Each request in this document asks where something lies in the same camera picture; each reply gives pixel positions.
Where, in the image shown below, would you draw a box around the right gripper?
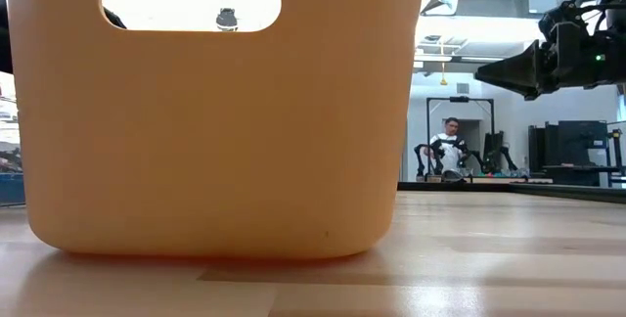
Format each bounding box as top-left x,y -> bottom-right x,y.
472,22 -> 626,103

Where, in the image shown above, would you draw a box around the black equipment cabinet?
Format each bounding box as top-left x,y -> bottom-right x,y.
527,119 -> 610,186

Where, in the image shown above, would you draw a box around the person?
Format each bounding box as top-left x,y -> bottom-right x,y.
424,116 -> 470,181

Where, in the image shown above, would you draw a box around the grey overhead bar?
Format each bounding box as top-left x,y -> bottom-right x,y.
414,54 -> 505,64

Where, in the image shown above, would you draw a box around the black side table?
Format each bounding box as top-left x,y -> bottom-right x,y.
541,162 -> 626,189

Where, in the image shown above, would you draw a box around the dark hanging lamp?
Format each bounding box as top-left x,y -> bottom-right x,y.
215,7 -> 240,31

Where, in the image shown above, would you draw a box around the orange plastic bin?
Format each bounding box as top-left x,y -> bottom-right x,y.
4,0 -> 429,259

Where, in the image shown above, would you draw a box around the blue storage bin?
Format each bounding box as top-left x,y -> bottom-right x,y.
0,172 -> 25,205

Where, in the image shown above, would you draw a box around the black gantry frame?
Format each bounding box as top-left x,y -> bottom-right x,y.
425,95 -> 496,177

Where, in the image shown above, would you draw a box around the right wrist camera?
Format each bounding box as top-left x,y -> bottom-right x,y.
537,1 -> 568,39

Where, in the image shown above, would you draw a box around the black table frame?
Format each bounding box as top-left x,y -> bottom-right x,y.
396,181 -> 626,205

